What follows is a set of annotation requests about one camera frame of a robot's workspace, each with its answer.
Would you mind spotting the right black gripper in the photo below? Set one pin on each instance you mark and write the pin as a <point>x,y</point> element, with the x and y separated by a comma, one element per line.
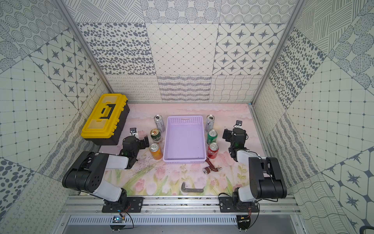
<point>227,134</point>

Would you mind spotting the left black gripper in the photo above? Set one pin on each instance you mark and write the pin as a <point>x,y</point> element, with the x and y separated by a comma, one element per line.
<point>143,142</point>

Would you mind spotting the green sprite can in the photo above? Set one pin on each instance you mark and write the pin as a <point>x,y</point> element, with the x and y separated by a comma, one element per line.
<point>212,136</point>

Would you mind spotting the orange soda can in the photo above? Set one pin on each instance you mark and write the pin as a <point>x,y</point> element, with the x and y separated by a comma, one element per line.
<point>156,151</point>

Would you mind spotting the red cola can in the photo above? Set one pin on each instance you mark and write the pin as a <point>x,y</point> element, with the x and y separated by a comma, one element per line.
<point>212,151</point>

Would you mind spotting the green and gold beer can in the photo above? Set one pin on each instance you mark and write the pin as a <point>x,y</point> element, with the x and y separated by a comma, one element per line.
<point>156,135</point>

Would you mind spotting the silver white can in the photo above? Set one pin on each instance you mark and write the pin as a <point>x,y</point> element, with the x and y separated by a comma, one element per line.
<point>158,119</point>
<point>209,123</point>

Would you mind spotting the purple perforated plastic basket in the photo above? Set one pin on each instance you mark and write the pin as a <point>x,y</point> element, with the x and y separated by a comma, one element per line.
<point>185,140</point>

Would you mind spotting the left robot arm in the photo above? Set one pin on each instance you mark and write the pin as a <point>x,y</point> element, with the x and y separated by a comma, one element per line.
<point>87,175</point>

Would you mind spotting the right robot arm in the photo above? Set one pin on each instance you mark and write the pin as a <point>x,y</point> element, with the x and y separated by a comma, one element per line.
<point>266,181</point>

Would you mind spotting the yellow and black toolbox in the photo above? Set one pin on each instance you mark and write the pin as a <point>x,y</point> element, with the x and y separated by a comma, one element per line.
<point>106,122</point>

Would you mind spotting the brown pipe fitting tool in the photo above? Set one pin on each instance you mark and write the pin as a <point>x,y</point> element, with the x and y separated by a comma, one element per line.
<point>210,168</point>

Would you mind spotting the left green circuit board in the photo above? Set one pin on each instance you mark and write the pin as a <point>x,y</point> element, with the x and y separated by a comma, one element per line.
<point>117,223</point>

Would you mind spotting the right black controller box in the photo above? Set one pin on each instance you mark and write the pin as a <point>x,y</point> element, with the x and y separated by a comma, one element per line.
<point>243,222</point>

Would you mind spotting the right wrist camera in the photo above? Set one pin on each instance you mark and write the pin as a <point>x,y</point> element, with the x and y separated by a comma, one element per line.
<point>238,124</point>

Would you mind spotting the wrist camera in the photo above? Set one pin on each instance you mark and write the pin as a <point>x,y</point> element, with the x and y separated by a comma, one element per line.
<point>238,124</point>
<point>133,132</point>

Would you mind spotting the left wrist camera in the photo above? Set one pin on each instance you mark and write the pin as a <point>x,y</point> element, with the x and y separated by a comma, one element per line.
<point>133,132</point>

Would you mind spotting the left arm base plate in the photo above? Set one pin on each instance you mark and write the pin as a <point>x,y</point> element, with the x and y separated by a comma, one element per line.
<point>128,204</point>

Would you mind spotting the grey metal angle bracket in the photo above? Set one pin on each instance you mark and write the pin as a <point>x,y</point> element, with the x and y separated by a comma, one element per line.
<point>185,189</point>

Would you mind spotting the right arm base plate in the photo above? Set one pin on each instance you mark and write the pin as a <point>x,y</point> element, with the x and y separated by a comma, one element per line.
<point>229,205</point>

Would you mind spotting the aluminium mounting rail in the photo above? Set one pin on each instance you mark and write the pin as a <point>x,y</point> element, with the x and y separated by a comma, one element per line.
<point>180,205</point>

